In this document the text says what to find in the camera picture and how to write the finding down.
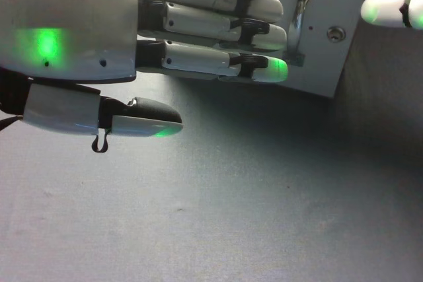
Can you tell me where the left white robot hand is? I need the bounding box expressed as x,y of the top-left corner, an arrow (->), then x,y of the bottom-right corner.
360,0 -> 423,30

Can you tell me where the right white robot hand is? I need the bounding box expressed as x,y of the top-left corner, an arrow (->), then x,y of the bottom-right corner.
0,0 -> 289,153

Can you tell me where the cabinet door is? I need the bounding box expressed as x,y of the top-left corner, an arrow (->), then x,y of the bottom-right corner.
165,0 -> 377,98

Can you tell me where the round keyhole lock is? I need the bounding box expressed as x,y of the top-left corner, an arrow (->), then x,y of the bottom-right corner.
326,25 -> 347,44

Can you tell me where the grey table cloth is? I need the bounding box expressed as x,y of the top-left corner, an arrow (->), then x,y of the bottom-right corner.
0,73 -> 423,282

